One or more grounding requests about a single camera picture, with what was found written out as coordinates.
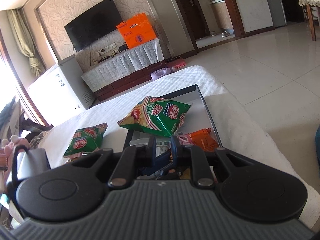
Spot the clear white printed snack packet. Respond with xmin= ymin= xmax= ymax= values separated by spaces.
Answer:
xmin=128 ymin=139 xmax=173 ymax=158

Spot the white chest freezer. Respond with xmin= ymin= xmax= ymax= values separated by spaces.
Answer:
xmin=27 ymin=55 xmax=95 ymax=110

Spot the pink small candy packet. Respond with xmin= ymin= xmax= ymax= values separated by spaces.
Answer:
xmin=176 ymin=133 xmax=193 ymax=146

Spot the purple detergent bottle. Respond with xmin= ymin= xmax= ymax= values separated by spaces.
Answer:
xmin=150 ymin=67 xmax=175 ymax=81

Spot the small green shrimp chips bag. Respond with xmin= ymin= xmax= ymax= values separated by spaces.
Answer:
xmin=63 ymin=123 xmax=107 ymax=159

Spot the white lace cabinet cloth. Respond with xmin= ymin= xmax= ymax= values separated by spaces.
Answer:
xmin=81 ymin=38 xmax=164 ymax=92

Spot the large shrimp chips bag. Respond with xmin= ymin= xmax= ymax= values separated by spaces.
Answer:
xmin=117 ymin=96 xmax=191 ymax=137

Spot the grey refrigerator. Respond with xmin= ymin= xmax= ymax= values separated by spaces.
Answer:
xmin=267 ymin=0 xmax=287 ymax=28

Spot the beige tied curtain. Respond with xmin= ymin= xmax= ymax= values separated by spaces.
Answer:
xmin=7 ymin=9 xmax=43 ymax=77

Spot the orange snack packet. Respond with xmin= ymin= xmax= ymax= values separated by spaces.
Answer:
xmin=188 ymin=128 xmax=219 ymax=152

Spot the black wall television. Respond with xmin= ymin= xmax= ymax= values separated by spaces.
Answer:
xmin=65 ymin=0 xmax=122 ymax=52

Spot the dining table with lace cloth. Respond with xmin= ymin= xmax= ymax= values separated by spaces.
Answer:
xmin=299 ymin=0 xmax=319 ymax=41

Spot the orange gift box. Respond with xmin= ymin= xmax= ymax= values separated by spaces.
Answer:
xmin=117 ymin=12 xmax=157 ymax=49

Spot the dark grey tray box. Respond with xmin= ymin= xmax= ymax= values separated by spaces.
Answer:
xmin=117 ymin=85 xmax=222 ymax=146

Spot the dark red TV cabinet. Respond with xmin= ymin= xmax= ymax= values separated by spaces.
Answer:
xmin=94 ymin=61 xmax=167 ymax=101

